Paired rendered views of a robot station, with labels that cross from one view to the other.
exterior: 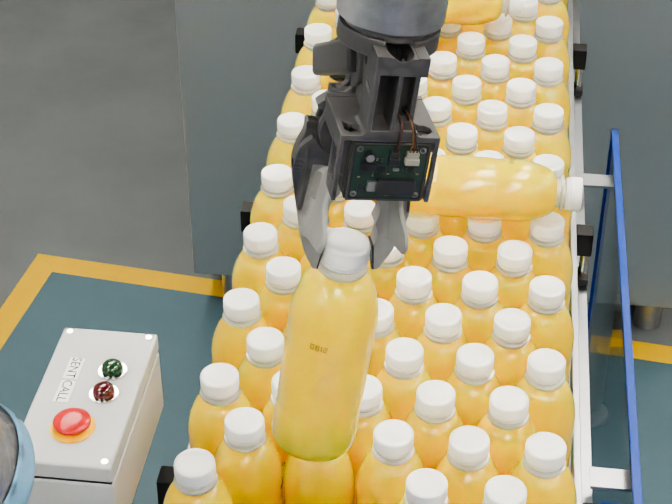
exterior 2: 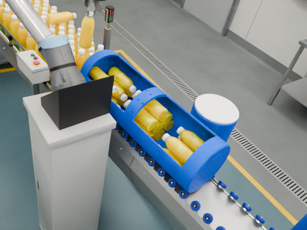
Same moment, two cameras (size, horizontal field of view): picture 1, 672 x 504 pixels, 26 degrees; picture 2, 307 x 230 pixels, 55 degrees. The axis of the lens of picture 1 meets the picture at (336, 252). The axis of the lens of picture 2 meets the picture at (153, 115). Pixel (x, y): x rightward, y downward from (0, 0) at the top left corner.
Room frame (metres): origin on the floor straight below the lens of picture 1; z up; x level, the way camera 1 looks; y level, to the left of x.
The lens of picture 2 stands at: (-0.29, 1.03, 2.09)
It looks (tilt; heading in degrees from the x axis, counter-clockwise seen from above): 40 degrees down; 302
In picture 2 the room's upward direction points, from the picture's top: 14 degrees clockwise
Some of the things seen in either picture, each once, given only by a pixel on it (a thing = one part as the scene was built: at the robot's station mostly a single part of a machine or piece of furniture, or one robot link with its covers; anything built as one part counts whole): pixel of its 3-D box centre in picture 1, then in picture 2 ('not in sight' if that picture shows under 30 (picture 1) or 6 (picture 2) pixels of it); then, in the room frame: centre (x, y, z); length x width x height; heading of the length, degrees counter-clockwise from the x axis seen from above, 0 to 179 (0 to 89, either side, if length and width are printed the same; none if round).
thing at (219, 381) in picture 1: (219, 381); not in sight; (1.11, 0.12, 1.09); 0.04 x 0.04 x 0.02
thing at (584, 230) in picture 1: (582, 254); not in sight; (1.53, -0.32, 0.94); 0.03 x 0.02 x 0.08; 173
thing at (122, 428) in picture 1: (91, 429); (33, 66); (1.08, 0.25, 1.05); 0.20 x 0.10 x 0.10; 173
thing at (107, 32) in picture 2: not in sight; (102, 88); (1.18, -0.42, 0.55); 0.04 x 0.04 x 1.10; 83
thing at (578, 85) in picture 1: (577, 69); not in sight; (2.03, -0.38, 0.94); 0.03 x 0.02 x 0.08; 173
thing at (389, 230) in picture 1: (394, 227); (97, 7); (0.89, -0.04, 1.43); 0.06 x 0.03 x 0.09; 10
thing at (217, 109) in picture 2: not in sight; (216, 108); (0.18, -0.41, 1.03); 0.28 x 0.28 x 0.01
